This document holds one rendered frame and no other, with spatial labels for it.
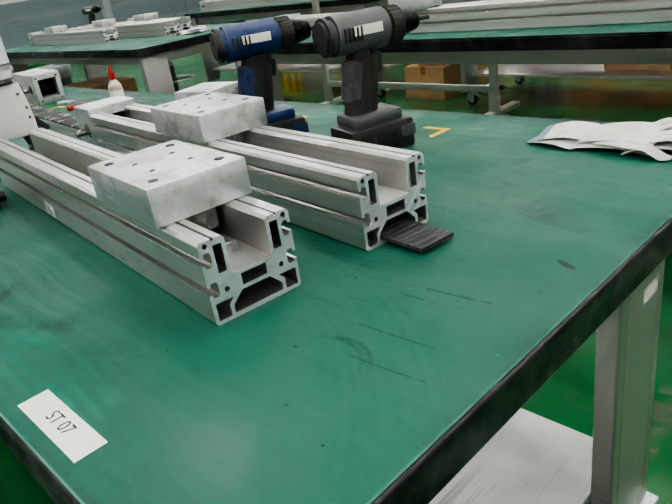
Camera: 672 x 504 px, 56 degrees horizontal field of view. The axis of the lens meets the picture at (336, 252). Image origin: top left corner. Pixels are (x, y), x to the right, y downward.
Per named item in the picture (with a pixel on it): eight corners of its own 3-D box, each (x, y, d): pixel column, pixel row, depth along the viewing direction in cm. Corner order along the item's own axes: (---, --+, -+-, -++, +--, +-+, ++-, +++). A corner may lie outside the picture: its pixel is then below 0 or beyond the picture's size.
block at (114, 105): (75, 154, 134) (60, 109, 130) (130, 138, 140) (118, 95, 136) (90, 160, 127) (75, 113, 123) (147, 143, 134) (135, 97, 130)
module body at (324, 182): (101, 156, 128) (89, 115, 125) (147, 143, 134) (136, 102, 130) (366, 252, 70) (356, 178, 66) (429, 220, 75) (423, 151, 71)
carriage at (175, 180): (104, 221, 74) (86, 165, 71) (188, 191, 80) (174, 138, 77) (164, 255, 62) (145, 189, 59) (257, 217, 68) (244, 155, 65)
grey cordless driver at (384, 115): (326, 157, 105) (305, 18, 96) (424, 128, 113) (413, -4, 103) (349, 166, 99) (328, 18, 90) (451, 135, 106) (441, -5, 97)
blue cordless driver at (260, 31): (231, 151, 117) (204, 27, 108) (330, 127, 123) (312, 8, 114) (242, 160, 111) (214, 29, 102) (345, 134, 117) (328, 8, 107)
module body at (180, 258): (4, 186, 118) (-13, 141, 115) (57, 170, 124) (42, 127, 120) (217, 326, 59) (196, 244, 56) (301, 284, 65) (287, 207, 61)
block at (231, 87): (176, 141, 131) (165, 95, 127) (214, 125, 140) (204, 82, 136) (211, 142, 126) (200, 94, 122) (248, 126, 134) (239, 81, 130)
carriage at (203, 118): (160, 149, 102) (149, 107, 99) (219, 131, 108) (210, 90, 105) (208, 162, 90) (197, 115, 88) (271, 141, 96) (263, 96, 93)
